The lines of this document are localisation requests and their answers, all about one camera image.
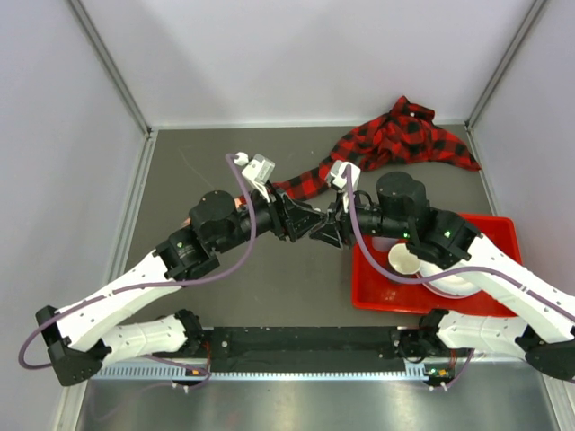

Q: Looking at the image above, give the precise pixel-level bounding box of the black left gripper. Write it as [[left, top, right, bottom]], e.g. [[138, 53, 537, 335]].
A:
[[215, 181, 326, 255]]

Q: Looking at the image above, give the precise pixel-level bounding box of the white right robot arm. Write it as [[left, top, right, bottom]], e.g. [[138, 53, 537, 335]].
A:
[[311, 163, 574, 383]]

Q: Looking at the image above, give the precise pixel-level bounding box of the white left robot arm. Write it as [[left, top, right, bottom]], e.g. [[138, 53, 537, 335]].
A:
[[36, 189, 326, 387]]

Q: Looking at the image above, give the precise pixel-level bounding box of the white paper cup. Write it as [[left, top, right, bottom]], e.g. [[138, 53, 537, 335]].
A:
[[387, 243, 421, 276]]

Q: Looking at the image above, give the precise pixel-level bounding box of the red plastic tray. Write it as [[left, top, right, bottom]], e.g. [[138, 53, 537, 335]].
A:
[[351, 214, 522, 318]]

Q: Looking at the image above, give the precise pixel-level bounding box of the red black plaid shirt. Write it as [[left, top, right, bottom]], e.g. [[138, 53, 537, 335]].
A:
[[274, 96, 481, 201]]

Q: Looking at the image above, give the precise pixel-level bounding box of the white plate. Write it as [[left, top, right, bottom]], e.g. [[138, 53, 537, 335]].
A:
[[418, 261, 480, 299]]

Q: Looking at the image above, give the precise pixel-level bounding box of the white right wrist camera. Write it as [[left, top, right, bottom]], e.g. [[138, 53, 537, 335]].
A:
[[325, 160, 361, 213]]

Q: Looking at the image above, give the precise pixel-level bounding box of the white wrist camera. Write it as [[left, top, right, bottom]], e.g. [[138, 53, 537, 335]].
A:
[[325, 160, 361, 213], [231, 152, 275, 203]]

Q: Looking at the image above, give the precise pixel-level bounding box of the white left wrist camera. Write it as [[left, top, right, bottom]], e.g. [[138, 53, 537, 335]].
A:
[[231, 152, 275, 203]]

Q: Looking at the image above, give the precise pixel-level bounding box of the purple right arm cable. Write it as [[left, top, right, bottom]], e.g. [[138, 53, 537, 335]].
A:
[[341, 164, 575, 322]]

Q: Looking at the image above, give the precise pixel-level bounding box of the white slotted cable duct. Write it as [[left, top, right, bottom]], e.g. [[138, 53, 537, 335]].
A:
[[93, 361, 438, 382]]

